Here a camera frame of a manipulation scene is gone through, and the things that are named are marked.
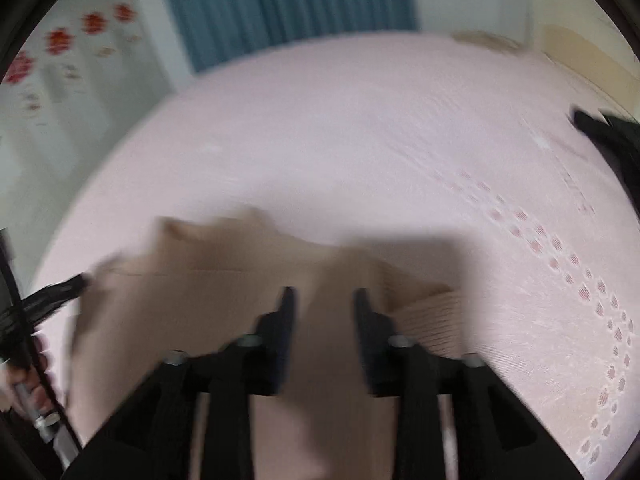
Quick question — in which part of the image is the beige knit sweater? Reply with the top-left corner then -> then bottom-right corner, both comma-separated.
67,206 -> 464,480

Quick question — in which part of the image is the person's left hand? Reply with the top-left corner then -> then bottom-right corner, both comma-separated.
1,336 -> 53,415

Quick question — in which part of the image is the white wardrobe with red decals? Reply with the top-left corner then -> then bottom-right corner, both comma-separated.
0,0 -> 177,241

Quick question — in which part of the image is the pink bed sheet mattress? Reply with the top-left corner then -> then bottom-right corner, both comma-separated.
39,34 -> 639,479

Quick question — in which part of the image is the black puffer jacket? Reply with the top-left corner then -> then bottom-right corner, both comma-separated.
572,108 -> 639,193

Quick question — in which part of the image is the teal window curtain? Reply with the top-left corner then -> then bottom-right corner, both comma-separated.
168,0 -> 418,73

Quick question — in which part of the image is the cream wooden headboard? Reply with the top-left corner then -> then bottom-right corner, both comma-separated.
529,0 -> 639,118

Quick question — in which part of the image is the black cable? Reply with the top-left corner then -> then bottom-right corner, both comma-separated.
0,244 -> 84,453

